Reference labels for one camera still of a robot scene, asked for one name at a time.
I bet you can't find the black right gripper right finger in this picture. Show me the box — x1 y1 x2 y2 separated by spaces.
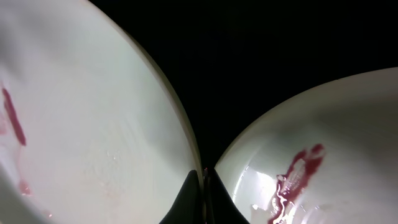
205 169 249 224

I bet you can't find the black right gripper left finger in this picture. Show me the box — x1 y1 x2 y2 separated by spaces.
160 170 199 224

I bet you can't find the light green plate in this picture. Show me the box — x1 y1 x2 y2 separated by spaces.
215 68 397 223

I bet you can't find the light blue plate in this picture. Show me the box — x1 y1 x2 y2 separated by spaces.
1 0 204 224

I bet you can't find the black round tray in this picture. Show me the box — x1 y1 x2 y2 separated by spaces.
95 0 397 168

